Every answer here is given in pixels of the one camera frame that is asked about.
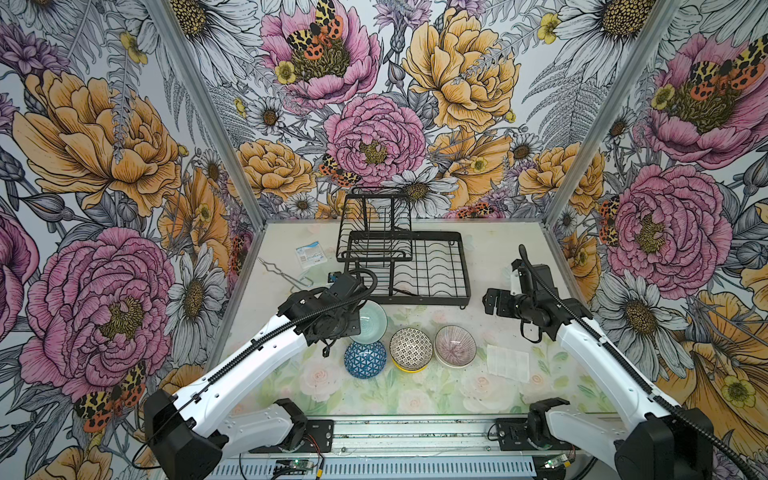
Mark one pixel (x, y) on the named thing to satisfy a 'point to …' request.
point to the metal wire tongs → (304, 281)
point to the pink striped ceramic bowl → (455, 346)
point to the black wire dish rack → (410, 267)
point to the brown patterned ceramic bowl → (410, 349)
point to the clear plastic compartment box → (508, 363)
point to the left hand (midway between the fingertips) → (343, 332)
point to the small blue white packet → (311, 255)
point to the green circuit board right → (556, 461)
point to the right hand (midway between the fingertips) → (500, 310)
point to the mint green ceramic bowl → (373, 321)
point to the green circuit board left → (304, 465)
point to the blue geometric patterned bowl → (365, 361)
